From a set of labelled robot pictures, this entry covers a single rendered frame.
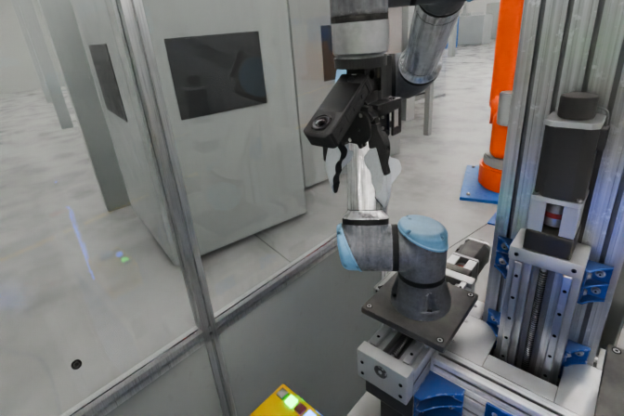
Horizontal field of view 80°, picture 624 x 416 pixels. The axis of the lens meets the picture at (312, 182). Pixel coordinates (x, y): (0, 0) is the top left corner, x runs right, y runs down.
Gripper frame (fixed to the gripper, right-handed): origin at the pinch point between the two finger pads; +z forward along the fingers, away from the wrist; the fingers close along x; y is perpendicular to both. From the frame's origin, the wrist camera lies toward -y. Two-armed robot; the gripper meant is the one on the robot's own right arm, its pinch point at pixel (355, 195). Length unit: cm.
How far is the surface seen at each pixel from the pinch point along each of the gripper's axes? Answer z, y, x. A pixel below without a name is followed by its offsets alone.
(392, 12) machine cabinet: -32, 368, 220
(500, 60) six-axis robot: 20, 352, 91
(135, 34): -25, -8, 45
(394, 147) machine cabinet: 132, 373, 219
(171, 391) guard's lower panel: 59, -21, 46
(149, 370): 48, -24, 45
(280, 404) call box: 40.8, -13.0, 9.3
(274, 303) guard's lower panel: 56, 15, 46
